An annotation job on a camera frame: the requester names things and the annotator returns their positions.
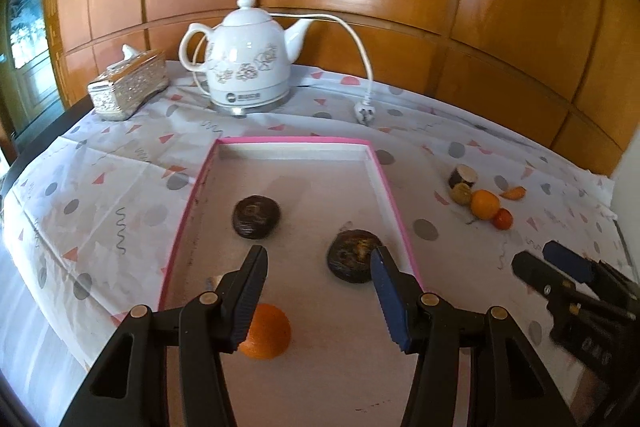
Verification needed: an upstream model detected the orange tangerine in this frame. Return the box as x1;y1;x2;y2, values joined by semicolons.
469;190;501;221
239;303;292;360

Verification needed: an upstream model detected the small red tomato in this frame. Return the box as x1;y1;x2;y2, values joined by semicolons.
491;208;513;231

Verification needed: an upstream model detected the dark wrinkled passion fruit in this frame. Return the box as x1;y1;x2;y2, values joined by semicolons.
326;229;383;284

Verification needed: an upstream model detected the green-yellow kiwi fruit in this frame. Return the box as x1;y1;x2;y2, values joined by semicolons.
450;182;472;206

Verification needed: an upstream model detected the dark-skinned cut stump piece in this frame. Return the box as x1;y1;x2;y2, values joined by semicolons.
448;164;478;188

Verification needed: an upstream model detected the cut sugarcane piece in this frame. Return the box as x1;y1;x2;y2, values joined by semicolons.
205;275;222;291

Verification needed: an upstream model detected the orange peel scrap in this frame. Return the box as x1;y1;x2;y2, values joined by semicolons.
500;185;527;200

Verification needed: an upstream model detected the pink rimmed cardboard tray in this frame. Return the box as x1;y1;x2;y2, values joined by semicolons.
165;137;442;426

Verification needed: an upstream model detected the patterned white tablecloth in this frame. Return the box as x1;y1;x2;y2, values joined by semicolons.
1;62;630;426

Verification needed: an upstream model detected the silver ornate tissue box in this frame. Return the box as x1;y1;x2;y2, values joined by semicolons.
87;44;169;121

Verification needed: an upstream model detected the white ceramic electric kettle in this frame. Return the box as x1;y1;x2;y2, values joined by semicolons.
178;0;311;110

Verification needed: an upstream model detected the wooden door with glass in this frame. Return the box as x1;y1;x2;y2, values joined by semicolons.
1;0;61;139

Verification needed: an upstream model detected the white kettle power cord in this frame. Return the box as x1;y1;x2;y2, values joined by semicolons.
192;12;377;126

